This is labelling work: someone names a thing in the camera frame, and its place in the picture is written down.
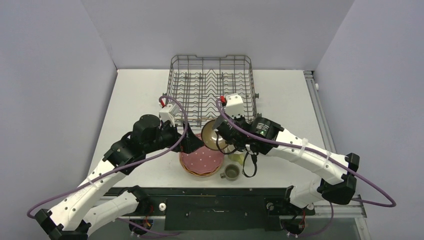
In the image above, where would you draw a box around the yellow green mug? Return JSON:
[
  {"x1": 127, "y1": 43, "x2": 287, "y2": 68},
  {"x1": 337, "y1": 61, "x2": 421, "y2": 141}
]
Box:
[{"x1": 225, "y1": 145, "x2": 245, "y2": 165}]

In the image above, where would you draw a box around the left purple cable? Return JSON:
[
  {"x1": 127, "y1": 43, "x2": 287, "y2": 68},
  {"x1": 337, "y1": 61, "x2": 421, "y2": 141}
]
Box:
[{"x1": 26, "y1": 95, "x2": 190, "y2": 220}]

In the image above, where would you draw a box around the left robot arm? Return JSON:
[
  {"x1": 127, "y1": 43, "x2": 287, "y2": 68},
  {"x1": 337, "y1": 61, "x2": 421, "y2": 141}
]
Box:
[{"x1": 35, "y1": 114, "x2": 204, "y2": 240}]

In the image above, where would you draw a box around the yellow plate under pink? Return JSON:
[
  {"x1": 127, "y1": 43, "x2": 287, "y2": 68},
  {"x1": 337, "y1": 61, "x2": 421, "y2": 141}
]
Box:
[{"x1": 180, "y1": 162, "x2": 222, "y2": 178}]

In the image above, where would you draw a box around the pink polka dot plate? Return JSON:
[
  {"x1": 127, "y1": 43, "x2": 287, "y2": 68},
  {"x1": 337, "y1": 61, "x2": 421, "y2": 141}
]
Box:
[{"x1": 179, "y1": 146, "x2": 224, "y2": 174}]

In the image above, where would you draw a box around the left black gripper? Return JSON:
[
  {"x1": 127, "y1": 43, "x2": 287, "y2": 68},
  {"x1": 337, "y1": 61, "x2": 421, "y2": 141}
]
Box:
[{"x1": 144, "y1": 119, "x2": 204, "y2": 154}]

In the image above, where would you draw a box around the grey wire dish rack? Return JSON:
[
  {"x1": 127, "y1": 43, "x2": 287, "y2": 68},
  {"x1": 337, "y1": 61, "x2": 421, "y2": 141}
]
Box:
[{"x1": 165, "y1": 54, "x2": 260, "y2": 129}]

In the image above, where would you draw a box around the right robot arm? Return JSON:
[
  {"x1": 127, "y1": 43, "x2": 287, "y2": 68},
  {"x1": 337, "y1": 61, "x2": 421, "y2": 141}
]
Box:
[{"x1": 212, "y1": 116, "x2": 360, "y2": 214}]

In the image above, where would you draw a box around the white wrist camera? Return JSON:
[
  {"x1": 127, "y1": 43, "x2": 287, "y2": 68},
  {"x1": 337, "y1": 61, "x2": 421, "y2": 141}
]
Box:
[
  {"x1": 219, "y1": 93, "x2": 246, "y2": 119},
  {"x1": 159, "y1": 103, "x2": 180, "y2": 127}
]

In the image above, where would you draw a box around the dark brown glazed bowl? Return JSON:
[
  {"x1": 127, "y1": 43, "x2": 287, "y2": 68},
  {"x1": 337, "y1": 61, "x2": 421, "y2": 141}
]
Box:
[{"x1": 200, "y1": 119, "x2": 228, "y2": 151}]

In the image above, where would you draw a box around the small grey cup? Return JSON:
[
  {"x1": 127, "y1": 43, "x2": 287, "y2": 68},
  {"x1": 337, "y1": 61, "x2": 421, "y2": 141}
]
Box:
[{"x1": 220, "y1": 164, "x2": 240, "y2": 181}]

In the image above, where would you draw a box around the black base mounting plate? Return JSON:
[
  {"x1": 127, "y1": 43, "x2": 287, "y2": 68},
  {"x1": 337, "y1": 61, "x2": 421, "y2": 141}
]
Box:
[{"x1": 128, "y1": 187, "x2": 315, "y2": 231}]

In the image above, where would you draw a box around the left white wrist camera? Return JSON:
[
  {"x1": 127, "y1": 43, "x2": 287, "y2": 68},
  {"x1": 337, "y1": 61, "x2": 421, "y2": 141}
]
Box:
[{"x1": 159, "y1": 103, "x2": 180, "y2": 127}]

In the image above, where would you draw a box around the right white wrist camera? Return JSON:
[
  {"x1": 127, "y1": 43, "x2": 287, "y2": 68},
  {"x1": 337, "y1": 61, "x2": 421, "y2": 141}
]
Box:
[{"x1": 219, "y1": 93, "x2": 246, "y2": 119}]

